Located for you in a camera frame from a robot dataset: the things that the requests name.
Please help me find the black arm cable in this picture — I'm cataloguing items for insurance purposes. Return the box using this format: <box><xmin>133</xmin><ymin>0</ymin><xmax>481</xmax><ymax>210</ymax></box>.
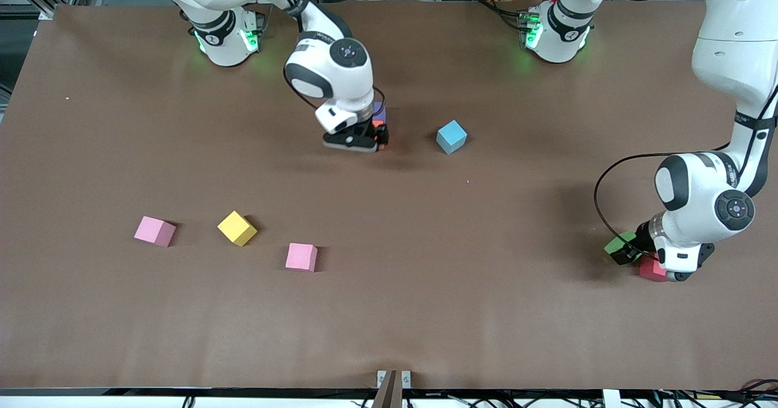
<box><xmin>594</xmin><ymin>0</ymin><xmax>778</xmax><ymax>263</ymax></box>
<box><xmin>261</xmin><ymin>0</ymin><xmax>385</xmax><ymax>108</ymax></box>

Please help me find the pink foam cube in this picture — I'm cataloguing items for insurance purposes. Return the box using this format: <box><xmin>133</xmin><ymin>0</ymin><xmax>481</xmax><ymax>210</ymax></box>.
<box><xmin>134</xmin><ymin>216</ymin><xmax>177</xmax><ymax>248</ymax></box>
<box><xmin>285</xmin><ymin>243</ymin><xmax>318</xmax><ymax>273</ymax></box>

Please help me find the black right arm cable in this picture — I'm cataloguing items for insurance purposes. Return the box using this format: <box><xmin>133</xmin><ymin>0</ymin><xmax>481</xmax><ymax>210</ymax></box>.
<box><xmin>261</xmin><ymin>0</ymin><xmax>385</xmax><ymax>108</ymax></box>

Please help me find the brown pointed strip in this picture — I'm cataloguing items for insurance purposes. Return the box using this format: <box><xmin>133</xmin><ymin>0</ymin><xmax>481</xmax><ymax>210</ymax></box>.
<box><xmin>371</xmin><ymin>370</ymin><xmax>398</xmax><ymax>408</ymax></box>

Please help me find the yellow foam cube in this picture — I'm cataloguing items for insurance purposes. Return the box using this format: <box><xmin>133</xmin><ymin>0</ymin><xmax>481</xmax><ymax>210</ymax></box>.
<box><xmin>217</xmin><ymin>210</ymin><xmax>258</xmax><ymax>247</ymax></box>

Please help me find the red foam cube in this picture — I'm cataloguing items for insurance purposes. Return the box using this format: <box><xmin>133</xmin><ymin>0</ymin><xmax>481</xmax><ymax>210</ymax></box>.
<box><xmin>639</xmin><ymin>256</ymin><xmax>670</xmax><ymax>283</ymax></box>

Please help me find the blue foam cube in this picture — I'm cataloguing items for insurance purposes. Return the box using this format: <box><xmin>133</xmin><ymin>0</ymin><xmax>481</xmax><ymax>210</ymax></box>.
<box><xmin>436</xmin><ymin>120</ymin><xmax>468</xmax><ymax>155</ymax></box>

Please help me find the green foam cube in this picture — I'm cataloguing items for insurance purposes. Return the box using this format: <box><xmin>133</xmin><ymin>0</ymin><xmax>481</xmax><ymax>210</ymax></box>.
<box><xmin>604</xmin><ymin>230</ymin><xmax>639</xmax><ymax>257</ymax></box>

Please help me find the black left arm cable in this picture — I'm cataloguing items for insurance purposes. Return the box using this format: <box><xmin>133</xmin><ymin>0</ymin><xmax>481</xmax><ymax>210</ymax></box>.
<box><xmin>594</xmin><ymin>0</ymin><xmax>778</xmax><ymax>263</ymax></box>

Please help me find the metal table edge bracket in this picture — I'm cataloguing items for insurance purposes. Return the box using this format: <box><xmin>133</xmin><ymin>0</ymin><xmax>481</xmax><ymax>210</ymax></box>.
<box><xmin>376</xmin><ymin>370</ymin><xmax>412</xmax><ymax>390</ymax></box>

